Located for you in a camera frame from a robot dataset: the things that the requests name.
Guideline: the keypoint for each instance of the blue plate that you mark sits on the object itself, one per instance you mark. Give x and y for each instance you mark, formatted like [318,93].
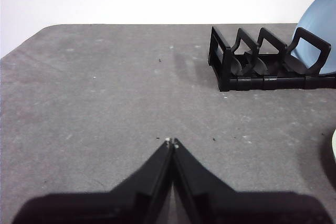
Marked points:
[320,16]

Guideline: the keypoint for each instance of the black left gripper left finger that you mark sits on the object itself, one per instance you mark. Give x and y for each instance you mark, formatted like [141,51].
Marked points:
[126,203]

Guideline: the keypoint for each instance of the green plate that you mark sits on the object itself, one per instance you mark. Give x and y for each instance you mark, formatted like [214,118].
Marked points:
[334,142]

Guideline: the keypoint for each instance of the black plate rack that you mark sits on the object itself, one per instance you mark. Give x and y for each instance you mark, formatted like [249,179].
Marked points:
[225,77]

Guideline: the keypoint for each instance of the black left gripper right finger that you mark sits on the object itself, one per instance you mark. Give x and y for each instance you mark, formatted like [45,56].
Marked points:
[223,205]

